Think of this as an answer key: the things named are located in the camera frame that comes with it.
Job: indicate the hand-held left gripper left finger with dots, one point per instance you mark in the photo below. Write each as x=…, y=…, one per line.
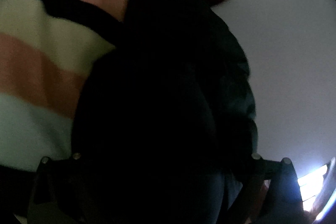
x=52, y=187

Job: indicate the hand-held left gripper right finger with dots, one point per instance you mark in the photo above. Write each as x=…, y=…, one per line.
x=278, y=187

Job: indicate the black garment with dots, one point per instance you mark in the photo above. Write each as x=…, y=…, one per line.
x=162, y=98

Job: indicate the bright window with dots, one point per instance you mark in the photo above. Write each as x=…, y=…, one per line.
x=315, y=182

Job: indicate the striped printed blanket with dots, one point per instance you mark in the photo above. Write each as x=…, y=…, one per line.
x=44, y=56

